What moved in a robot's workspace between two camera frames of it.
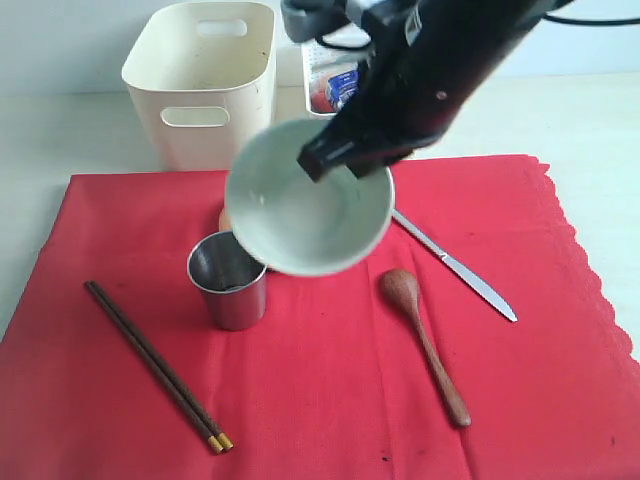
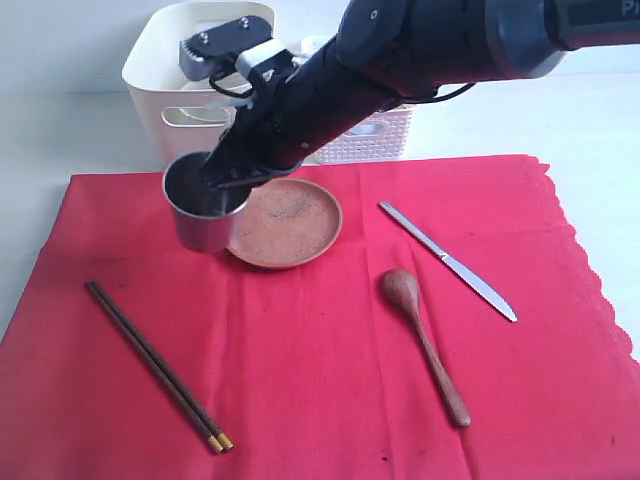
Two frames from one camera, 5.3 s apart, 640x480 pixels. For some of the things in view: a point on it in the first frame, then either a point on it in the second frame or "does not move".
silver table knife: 466,276 does not move
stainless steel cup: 234,281 to 203,215
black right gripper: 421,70 to 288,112
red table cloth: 395,369 does not move
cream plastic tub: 202,72 does not move
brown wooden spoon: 402,287 does not move
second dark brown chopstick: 211,437 does not move
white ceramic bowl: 286,219 to 235,89
